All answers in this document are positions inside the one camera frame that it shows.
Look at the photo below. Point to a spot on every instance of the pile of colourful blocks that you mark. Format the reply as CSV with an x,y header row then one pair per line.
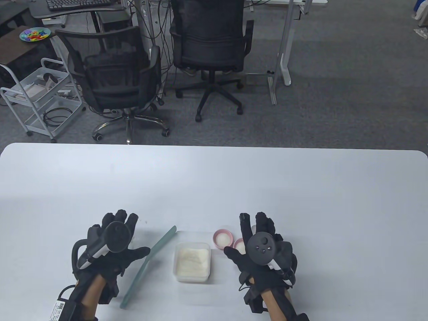
x,y
33,34

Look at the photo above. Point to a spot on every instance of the white sugar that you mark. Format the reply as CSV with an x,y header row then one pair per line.
x,y
192,262
241,246
223,238

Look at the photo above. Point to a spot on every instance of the person's right hand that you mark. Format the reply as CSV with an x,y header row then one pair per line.
x,y
257,274

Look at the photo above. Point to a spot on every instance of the clear plastic wrapper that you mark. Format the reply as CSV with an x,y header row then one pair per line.
x,y
422,32

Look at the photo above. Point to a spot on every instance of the dark low table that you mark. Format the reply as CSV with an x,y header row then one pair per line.
x,y
10,16

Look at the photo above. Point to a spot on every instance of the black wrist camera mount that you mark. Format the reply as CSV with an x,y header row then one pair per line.
x,y
254,299
108,292

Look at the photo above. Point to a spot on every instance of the mint green dessert spatula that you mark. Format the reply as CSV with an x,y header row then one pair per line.
x,y
157,249

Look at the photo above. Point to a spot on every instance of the person's left forearm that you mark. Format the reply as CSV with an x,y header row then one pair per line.
x,y
92,294

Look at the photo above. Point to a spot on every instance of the brown side table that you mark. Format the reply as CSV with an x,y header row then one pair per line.
x,y
13,46

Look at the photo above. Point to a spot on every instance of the grey floor socket box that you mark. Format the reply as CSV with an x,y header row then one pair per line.
x,y
256,79

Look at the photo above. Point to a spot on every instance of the person's right forearm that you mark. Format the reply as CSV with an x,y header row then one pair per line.
x,y
277,304

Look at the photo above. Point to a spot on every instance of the black desk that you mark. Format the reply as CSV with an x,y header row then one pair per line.
x,y
43,11

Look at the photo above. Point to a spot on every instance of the white desk frame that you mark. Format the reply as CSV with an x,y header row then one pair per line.
x,y
284,43

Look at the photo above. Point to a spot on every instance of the black keyboard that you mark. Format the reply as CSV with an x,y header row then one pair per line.
x,y
77,3

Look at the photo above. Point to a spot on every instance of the black padded office chair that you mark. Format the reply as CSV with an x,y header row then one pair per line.
x,y
209,40

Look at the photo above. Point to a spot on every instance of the white plastic bag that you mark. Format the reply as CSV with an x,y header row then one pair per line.
x,y
422,13

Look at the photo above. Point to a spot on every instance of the person's left hand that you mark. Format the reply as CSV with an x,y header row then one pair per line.
x,y
113,260

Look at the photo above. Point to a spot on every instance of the clear plastic sugar container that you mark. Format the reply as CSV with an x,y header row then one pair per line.
x,y
192,279

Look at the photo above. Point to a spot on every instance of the black box with white label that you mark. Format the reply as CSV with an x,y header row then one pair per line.
x,y
63,309

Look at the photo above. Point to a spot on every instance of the black computer tower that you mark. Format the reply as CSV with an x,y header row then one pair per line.
x,y
113,21

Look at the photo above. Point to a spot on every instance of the white rolling cart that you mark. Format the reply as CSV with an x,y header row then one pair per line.
x,y
33,121

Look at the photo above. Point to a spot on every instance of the black mesh office chair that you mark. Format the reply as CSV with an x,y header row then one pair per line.
x,y
113,77

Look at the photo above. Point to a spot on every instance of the green plate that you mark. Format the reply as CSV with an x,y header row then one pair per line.
x,y
46,33

